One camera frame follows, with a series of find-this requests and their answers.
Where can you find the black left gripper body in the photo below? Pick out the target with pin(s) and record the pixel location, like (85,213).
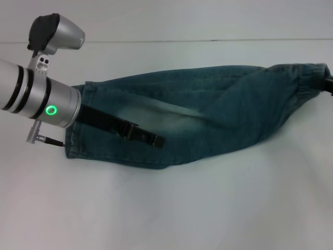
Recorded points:
(104,121)

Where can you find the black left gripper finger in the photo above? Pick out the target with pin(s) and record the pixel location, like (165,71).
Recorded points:
(149,139)

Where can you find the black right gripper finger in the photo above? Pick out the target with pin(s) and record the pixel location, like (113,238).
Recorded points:
(328,84)

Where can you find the blue denim shorts basketball print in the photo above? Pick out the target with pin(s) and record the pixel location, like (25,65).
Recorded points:
(208,109)

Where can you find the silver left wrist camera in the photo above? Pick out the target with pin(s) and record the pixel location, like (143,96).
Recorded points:
(58,32)

